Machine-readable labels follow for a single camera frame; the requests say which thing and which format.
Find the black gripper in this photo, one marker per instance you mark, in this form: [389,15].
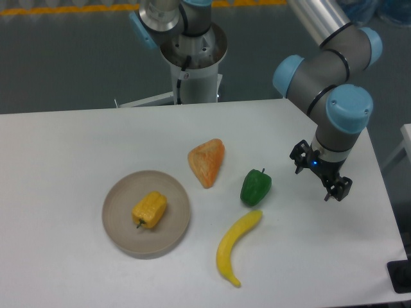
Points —
[304,157]

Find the green toy pepper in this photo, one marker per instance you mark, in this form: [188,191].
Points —
[255,187]

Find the yellow toy pepper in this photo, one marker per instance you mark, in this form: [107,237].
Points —
[149,211]

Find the orange toy bread wedge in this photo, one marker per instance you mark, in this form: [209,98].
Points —
[205,161]

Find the black device at table edge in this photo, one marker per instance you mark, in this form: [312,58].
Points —
[399,273]

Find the white furniture at right edge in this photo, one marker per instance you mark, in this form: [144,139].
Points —
[400,152]

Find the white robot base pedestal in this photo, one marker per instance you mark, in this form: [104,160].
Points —
[194,63]

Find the yellow toy banana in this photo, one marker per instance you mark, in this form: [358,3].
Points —
[240,228]

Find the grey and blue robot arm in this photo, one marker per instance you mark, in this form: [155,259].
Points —
[318,87]

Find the beige round plate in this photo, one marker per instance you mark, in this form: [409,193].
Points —
[142,242]

